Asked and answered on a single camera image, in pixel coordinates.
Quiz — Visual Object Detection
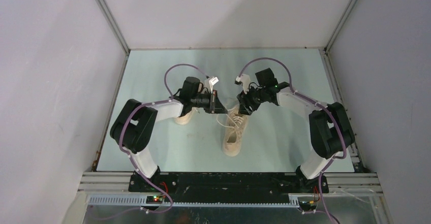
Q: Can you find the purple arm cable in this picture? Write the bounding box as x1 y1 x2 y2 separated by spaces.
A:
237 57 351 224
85 63 209 221

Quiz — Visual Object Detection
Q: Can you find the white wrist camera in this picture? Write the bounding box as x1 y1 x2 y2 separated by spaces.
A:
204 76 219 92
234 74 251 94

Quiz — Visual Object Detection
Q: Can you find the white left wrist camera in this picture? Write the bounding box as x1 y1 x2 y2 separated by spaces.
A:
204 76 219 92

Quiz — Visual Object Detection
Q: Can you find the beige sneaker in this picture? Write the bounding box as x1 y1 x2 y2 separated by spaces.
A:
174 109 195 125
216 102 249 157

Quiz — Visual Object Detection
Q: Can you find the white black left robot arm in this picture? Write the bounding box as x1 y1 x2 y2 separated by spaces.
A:
109 77 228 192

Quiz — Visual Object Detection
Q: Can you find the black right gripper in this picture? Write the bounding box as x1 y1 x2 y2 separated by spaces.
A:
237 83 267 115

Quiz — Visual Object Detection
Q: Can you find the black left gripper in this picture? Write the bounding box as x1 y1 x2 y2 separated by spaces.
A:
190 89 227 114

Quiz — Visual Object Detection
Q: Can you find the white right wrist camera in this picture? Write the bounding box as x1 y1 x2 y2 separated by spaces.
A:
234 74 251 94

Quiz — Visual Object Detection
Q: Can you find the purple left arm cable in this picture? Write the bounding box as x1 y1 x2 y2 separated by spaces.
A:
85 63 209 221

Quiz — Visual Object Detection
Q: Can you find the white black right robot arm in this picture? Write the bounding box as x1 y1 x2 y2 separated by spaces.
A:
235 69 355 193

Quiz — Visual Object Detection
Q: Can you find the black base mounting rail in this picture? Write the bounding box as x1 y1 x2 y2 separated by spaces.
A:
128 172 329 204

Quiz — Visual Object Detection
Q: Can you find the aluminium frame rail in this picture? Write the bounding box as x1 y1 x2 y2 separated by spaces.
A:
78 172 383 209

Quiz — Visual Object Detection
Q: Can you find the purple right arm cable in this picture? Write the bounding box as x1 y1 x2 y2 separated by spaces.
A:
237 57 351 224

